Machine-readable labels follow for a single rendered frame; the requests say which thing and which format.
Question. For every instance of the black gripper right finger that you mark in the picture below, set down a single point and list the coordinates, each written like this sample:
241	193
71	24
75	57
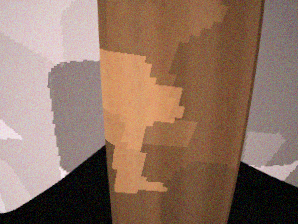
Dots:
262	199

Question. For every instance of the brown wooden board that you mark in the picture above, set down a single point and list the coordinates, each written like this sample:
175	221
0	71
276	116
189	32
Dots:
177	79

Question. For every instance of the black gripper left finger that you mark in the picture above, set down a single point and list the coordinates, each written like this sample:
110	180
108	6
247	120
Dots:
82	197

